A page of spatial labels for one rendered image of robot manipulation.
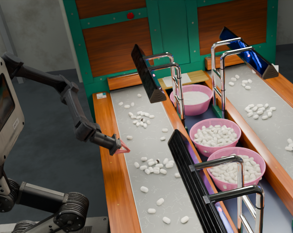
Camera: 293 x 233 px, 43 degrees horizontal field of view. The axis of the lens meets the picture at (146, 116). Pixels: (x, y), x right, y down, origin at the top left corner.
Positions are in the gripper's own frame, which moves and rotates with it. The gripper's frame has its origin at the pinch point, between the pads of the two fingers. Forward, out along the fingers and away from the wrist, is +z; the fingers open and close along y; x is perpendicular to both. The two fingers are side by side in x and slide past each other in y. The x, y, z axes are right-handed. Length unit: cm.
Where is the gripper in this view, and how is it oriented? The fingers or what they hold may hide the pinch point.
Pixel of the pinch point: (128, 150)
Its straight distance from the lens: 180.7
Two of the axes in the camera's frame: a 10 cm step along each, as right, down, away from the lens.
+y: -2.0, -5.0, 8.4
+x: -5.3, 7.8, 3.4
